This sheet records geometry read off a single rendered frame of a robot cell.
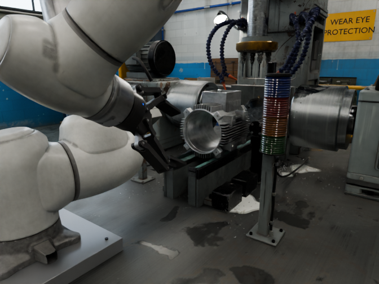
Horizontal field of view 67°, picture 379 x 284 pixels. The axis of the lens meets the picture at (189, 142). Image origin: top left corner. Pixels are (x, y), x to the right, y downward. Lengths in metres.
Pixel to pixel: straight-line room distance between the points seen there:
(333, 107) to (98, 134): 0.78
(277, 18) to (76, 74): 1.23
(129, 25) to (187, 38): 7.61
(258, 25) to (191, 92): 0.40
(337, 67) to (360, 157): 5.29
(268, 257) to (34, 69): 0.61
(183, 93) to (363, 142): 0.77
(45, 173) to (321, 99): 0.91
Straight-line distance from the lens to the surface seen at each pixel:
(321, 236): 0.86
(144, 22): 0.40
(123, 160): 0.75
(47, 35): 0.41
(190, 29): 7.95
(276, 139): 0.69
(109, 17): 0.39
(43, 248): 0.70
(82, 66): 0.41
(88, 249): 0.72
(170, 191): 0.97
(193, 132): 1.07
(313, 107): 1.12
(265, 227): 0.79
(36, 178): 0.68
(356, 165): 1.12
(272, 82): 0.67
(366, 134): 1.09
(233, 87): 1.46
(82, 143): 0.72
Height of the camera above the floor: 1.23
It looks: 15 degrees down
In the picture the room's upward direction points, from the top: straight up
